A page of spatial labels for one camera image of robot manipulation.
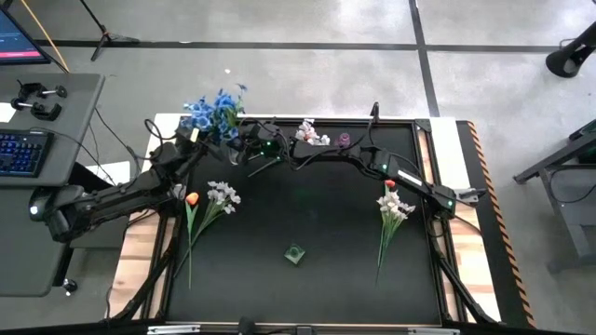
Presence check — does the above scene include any white artificial flower bunch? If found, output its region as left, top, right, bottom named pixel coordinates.
left=374, top=188, right=416, bottom=286
left=295, top=118, right=332, bottom=147
left=174, top=180, right=242, bottom=279

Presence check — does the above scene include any green faceted glass vase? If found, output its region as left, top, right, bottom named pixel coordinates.
left=283, top=242, right=307, bottom=266

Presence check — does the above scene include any grey side desk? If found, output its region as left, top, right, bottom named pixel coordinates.
left=0, top=72, right=106, bottom=188

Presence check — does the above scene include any black tripod stand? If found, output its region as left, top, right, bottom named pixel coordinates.
left=76, top=0, right=141, bottom=62

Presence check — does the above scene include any black C-clamp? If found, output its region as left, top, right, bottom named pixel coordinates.
left=16, top=81, right=69, bottom=101
left=9, top=97, right=63, bottom=122

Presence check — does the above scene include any backlit black keyboard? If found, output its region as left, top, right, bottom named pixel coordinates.
left=0, top=129, right=55, bottom=180

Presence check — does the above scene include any yellow pole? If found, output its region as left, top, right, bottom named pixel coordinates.
left=18, top=0, right=71, bottom=74

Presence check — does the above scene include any white paper note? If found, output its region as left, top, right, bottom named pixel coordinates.
left=0, top=101, right=18, bottom=125

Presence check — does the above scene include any grey low desk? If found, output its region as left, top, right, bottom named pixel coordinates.
left=0, top=185, right=86, bottom=299

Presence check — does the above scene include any computer screen with red bar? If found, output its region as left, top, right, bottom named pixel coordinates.
left=0, top=7, right=52, bottom=66

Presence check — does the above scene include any black edge with hazard stripe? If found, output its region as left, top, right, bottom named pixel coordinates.
left=454, top=119, right=537, bottom=329

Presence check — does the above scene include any black round stand base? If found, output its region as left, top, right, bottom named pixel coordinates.
left=545, top=20, right=596, bottom=79

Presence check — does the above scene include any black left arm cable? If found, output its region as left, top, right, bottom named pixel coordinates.
left=142, top=118, right=165, bottom=160

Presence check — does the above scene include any black aluminium table frame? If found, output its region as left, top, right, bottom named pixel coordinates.
left=104, top=115, right=502, bottom=335

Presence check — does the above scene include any silver metal bracket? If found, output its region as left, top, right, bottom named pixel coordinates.
left=147, top=324, right=201, bottom=335
left=407, top=327, right=461, bottom=335

